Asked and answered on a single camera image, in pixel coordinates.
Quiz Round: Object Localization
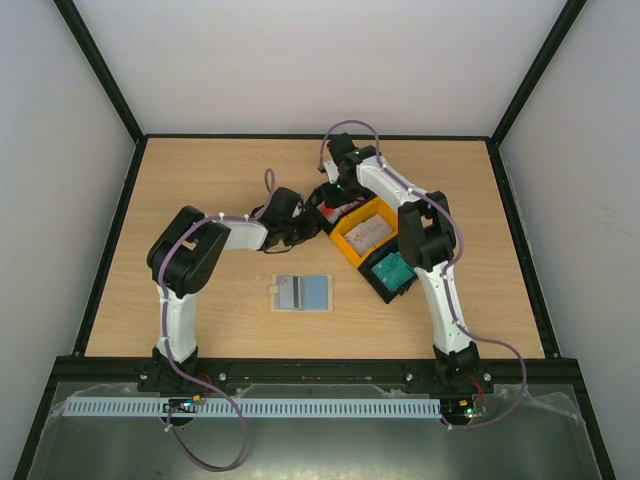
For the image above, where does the pink blossom VIP card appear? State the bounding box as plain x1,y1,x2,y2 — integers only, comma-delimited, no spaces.
277,275,298,310

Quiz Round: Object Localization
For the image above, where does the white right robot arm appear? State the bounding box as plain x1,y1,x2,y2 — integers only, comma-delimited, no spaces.
319,133,480,392

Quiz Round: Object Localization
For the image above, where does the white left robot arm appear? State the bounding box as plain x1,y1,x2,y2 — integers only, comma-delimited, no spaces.
147,187,321,364

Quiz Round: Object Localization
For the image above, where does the red patterned white card stack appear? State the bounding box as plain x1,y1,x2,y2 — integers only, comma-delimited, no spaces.
318,201,360,225

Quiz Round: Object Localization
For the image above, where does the black bin with red cards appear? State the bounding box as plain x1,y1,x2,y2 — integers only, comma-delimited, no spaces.
305,183,376,235

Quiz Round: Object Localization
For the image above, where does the pink patterned white card stack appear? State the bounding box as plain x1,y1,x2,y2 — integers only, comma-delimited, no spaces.
344,215,393,256

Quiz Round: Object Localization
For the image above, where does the teal card stack in bin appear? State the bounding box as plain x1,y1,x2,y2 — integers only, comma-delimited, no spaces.
372,252,416,294

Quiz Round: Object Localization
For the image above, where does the black bin with teal cards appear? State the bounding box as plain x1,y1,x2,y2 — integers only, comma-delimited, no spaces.
358,240,417,304

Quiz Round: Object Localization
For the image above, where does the yellow middle bin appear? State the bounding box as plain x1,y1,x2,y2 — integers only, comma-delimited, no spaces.
329,197,398,268

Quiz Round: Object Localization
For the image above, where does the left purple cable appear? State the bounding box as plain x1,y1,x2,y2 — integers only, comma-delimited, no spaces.
157,168,279,474

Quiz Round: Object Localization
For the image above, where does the purple cable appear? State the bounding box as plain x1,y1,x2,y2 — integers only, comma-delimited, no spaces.
318,118,527,431
157,168,279,474

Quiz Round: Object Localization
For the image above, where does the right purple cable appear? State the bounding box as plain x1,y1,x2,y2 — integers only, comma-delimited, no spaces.
318,118,527,431

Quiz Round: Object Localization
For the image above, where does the white slotted cable duct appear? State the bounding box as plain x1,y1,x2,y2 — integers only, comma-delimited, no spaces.
61,397,441,419

